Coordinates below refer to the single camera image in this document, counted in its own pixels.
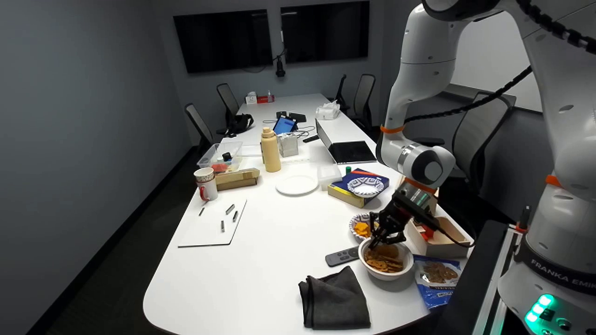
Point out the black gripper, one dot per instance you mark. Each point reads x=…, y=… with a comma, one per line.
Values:
x=404, y=205

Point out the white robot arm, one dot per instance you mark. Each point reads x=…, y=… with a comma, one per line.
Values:
x=549, y=283

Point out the white bowl of pretzels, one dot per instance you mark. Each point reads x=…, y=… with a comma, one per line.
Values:
x=385, y=261

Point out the patterned paper plate with chips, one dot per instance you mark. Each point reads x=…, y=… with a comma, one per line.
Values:
x=359, y=226

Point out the blue pretzel snack bag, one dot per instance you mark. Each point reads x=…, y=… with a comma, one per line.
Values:
x=435, y=280

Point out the black laptop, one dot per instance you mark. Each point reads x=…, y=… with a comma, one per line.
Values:
x=350, y=151

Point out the grey remote control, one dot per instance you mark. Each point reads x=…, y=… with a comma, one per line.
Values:
x=340, y=257

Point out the office chair near robot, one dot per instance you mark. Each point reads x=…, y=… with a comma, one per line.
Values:
x=473, y=133

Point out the white empty plate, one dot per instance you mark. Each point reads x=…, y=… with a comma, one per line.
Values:
x=296, y=185

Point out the dark grey folded cloth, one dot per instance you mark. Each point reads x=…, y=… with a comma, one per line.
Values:
x=333, y=302

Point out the wooden block tray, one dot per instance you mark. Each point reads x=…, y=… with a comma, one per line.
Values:
x=236, y=179

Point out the black bag on table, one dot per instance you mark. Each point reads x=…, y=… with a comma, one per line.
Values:
x=236, y=123

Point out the clear plastic container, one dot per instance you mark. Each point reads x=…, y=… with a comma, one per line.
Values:
x=225, y=151

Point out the white cutting board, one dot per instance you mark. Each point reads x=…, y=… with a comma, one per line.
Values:
x=210, y=224

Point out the white jar red label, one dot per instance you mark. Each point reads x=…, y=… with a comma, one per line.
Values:
x=204, y=183

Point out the far left office chair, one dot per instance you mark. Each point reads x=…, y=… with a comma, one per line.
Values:
x=197, y=122

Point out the right wall monitor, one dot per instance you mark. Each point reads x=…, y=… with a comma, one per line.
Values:
x=325, y=32

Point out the wall monitor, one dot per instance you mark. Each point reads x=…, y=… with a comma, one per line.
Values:
x=223, y=42
x=325, y=32

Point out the left wall monitor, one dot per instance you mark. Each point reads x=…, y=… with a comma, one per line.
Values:
x=223, y=42

